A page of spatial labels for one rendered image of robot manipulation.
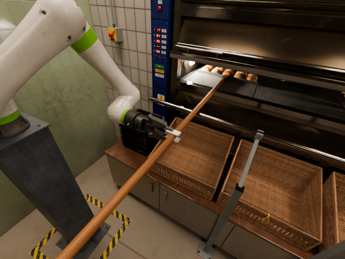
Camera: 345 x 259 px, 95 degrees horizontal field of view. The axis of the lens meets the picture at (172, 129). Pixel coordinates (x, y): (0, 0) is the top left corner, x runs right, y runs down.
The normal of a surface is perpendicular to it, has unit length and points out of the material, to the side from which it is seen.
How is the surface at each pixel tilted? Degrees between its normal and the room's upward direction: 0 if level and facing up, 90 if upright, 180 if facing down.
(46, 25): 82
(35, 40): 84
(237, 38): 70
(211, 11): 90
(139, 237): 0
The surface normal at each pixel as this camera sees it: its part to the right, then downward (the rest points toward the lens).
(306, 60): -0.44, 0.21
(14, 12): 0.87, 0.33
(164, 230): 0.06, -0.79
